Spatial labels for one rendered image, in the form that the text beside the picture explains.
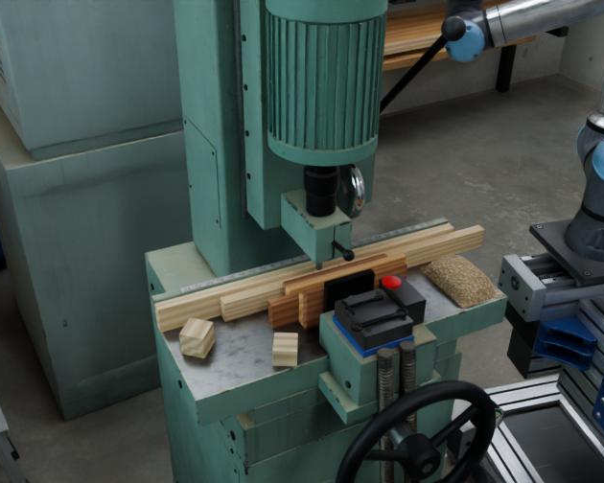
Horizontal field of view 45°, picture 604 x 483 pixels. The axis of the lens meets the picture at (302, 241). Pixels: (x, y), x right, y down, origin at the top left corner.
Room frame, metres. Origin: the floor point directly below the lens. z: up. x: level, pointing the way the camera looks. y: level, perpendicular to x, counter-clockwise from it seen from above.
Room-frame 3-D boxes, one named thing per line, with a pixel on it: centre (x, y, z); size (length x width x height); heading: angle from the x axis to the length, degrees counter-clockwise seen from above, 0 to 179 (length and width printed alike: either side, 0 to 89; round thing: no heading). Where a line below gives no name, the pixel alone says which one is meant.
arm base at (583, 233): (1.37, -0.67, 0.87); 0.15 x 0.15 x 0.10
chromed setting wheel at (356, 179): (1.25, -0.08, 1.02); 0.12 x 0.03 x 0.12; 27
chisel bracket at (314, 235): (1.09, -0.02, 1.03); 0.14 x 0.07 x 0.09; 27
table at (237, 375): (0.98, -0.08, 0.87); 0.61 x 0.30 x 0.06; 117
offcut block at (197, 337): (0.92, 0.17, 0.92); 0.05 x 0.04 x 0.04; 164
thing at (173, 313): (1.09, -0.03, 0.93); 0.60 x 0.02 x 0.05; 117
